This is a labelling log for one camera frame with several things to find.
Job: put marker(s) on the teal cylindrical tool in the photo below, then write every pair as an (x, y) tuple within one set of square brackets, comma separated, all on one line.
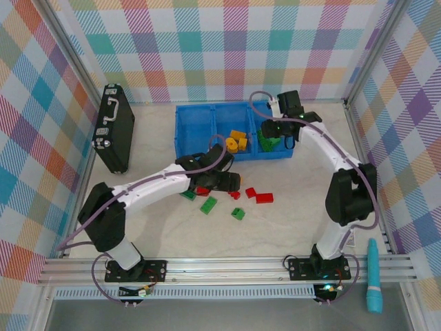
[(374, 276)]

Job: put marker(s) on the green curved lego brick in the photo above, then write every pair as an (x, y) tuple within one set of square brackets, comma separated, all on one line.
[(237, 213)]

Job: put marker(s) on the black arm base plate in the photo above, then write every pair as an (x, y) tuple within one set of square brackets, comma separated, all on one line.
[(299, 270), (155, 270)]

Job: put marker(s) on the aluminium mounting rail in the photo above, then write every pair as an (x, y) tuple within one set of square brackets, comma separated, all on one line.
[(224, 272)]

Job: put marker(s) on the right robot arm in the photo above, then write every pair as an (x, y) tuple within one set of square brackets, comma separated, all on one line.
[(348, 200)]

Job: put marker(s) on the small wiring connector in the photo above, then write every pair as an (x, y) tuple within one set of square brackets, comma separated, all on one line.
[(327, 289), (143, 292)]

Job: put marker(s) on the red lego brick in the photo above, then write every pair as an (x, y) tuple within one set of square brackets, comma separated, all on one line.
[(203, 190), (264, 198), (251, 192), (235, 195)]

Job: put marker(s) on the aluminium frame post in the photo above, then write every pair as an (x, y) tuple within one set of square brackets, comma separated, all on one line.
[(74, 51), (373, 51)]

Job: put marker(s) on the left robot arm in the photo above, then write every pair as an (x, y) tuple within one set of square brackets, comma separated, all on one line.
[(151, 188)]

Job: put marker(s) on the small printed card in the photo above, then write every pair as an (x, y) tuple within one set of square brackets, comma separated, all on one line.
[(351, 239)]

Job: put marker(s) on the aluminium frame beam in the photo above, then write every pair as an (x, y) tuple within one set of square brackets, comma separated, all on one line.
[(359, 145), (86, 172)]

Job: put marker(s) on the black briefcase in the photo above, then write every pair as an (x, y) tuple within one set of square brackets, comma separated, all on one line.
[(115, 131)]

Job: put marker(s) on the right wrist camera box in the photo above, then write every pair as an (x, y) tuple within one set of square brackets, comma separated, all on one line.
[(274, 106)]

